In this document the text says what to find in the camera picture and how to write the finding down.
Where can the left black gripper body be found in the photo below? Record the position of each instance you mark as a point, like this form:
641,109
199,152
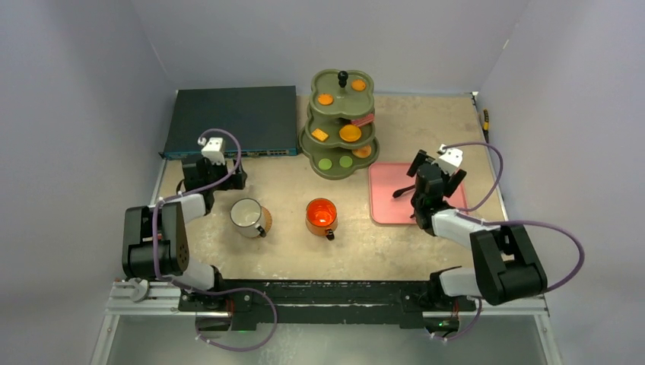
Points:
214,172

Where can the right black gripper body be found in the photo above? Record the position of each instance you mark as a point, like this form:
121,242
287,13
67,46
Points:
428,174

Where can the pink serving tray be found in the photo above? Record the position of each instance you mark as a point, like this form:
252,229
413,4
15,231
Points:
385,178

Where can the white ribbed cup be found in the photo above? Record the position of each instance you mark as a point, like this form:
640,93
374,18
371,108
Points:
249,218

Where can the orange bun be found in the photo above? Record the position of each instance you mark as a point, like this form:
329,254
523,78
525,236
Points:
363,152

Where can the woven coaster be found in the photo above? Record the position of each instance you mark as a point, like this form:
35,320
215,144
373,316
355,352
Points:
267,221

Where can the green macaron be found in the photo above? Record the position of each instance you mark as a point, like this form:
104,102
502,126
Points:
325,164
345,162

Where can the pink cake slice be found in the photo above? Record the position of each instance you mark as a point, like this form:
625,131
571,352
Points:
365,120

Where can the orange egg tart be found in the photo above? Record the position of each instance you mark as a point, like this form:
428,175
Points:
350,133

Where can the green three-tier stand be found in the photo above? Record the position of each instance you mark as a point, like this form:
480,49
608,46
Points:
348,105

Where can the orange translucent cup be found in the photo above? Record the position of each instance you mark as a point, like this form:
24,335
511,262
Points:
322,218

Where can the orange cookie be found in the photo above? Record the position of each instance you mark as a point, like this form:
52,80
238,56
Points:
325,99
358,85

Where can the square yellow cracker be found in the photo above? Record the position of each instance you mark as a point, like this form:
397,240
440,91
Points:
319,135

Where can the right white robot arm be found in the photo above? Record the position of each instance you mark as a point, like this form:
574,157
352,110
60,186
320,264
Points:
505,267

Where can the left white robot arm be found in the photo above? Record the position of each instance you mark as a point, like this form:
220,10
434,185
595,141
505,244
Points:
155,244

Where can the yellow black tool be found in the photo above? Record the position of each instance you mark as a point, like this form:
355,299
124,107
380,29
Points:
486,124

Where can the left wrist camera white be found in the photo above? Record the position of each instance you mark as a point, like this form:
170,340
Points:
213,149

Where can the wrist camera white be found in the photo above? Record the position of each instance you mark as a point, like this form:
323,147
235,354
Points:
213,149
449,159

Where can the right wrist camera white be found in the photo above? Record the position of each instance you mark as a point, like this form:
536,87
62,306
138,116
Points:
449,159

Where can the dark network switch box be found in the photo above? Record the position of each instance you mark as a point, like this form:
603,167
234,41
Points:
263,119

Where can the red handled tool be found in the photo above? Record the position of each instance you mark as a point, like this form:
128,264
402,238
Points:
140,289

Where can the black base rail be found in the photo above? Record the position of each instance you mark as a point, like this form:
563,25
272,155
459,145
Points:
247,303

